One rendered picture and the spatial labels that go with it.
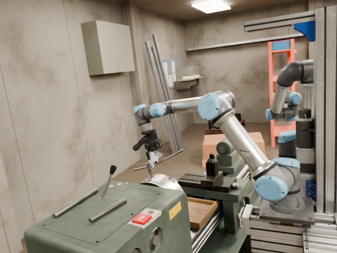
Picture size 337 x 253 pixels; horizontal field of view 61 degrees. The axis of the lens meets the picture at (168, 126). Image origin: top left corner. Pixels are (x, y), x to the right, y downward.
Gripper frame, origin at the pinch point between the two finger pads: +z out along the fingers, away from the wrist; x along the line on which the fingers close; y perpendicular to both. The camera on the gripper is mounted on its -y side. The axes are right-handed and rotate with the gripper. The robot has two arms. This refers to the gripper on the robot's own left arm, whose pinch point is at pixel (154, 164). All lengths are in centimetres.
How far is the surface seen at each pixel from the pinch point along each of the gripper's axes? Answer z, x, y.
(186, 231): 31.6, -22.9, 15.8
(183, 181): 30, 56, -5
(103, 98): -73, 296, -182
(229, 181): 38, 57, 30
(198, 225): 44.9, 8.5, 12.2
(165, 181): 9.9, -4.5, 5.3
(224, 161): 34, 104, 22
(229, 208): 54, 46, 26
